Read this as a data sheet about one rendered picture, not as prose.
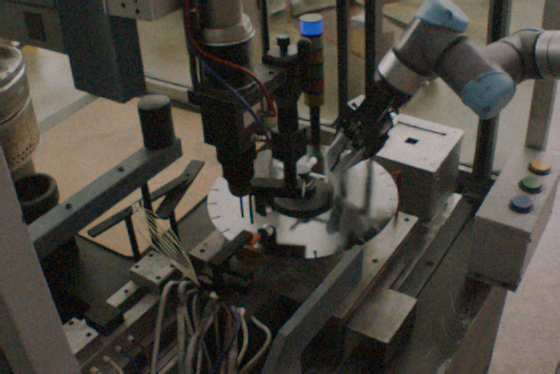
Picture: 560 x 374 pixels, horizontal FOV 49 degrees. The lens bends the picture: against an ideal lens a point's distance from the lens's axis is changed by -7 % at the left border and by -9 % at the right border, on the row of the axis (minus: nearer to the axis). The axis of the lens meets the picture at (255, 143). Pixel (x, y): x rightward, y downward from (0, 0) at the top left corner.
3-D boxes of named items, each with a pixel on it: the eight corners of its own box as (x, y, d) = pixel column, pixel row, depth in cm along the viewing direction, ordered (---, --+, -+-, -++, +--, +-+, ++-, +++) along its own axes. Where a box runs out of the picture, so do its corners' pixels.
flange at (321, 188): (266, 213, 109) (265, 201, 108) (275, 176, 119) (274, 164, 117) (333, 215, 107) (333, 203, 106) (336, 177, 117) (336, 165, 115)
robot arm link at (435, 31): (461, 24, 88) (421, -13, 92) (418, 81, 94) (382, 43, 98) (482, 26, 94) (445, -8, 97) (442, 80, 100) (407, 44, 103)
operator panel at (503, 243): (507, 200, 139) (516, 143, 131) (552, 214, 133) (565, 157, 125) (464, 275, 120) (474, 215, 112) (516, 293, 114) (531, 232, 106)
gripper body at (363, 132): (326, 128, 105) (366, 72, 98) (347, 115, 112) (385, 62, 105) (362, 160, 103) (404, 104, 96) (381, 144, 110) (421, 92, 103)
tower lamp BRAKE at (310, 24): (308, 26, 132) (307, 12, 131) (327, 29, 130) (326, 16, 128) (296, 33, 129) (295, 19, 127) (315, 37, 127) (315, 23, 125)
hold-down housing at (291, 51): (290, 146, 103) (283, 26, 93) (313, 156, 101) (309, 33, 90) (266, 161, 100) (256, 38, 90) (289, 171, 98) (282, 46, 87)
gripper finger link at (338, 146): (305, 167, 111) (334, 128, 106) (321, 156, 116) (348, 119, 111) (319, 179, 110) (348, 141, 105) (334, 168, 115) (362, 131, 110)
